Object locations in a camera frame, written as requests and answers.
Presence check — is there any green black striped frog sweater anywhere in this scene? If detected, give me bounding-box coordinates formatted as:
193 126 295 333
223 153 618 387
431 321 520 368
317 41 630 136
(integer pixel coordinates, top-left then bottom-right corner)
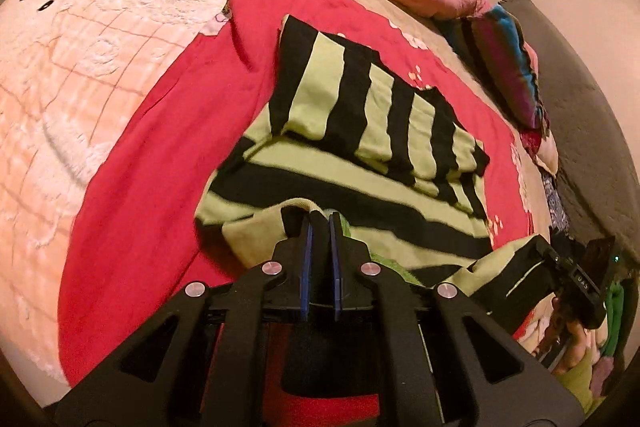
194 14 551 335

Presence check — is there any pink white checked quilt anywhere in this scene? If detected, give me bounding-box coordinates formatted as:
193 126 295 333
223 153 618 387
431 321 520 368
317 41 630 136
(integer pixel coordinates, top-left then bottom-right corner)
0 0 316 385

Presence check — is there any multicolour striped pillow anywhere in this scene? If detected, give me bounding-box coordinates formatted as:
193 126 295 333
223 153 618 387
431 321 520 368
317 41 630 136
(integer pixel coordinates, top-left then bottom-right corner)
440 4 548 132

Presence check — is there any person's right hand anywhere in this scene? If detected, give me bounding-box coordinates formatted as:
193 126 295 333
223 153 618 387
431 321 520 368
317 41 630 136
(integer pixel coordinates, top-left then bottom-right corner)
537 294 601 375

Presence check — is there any grey padded headboard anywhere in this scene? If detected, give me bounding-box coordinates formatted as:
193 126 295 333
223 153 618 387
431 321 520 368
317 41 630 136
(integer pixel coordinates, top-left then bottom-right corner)
497 0 640 270

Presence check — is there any beige bed sheet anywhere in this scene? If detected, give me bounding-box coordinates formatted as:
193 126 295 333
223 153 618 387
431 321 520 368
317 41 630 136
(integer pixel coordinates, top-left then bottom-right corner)
165 0 506 108

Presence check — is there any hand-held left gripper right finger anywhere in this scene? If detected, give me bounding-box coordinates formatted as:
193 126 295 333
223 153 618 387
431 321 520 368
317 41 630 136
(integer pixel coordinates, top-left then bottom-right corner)
327 212 587 427

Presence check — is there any green garment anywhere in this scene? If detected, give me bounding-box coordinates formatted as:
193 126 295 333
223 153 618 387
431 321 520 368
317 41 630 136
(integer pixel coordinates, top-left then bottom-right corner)
599 279 627 358

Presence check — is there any red floral blanket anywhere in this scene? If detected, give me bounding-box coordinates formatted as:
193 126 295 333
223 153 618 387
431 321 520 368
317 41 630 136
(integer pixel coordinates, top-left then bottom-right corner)
57 0 543 418

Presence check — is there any dark floral cloth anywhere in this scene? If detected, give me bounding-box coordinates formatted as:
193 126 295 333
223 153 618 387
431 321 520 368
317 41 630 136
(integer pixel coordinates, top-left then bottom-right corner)
541 174 571 230

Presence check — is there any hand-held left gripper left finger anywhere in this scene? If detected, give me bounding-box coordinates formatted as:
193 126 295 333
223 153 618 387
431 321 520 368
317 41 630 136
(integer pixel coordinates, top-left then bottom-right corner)
54 212 315 427

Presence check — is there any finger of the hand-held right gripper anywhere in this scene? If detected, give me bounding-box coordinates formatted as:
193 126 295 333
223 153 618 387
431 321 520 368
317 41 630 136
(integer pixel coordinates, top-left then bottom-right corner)
534 234 571 293

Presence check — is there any cream pillow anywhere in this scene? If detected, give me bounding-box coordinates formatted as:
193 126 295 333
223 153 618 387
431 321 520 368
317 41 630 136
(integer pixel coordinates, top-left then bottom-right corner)
520 129 560 175

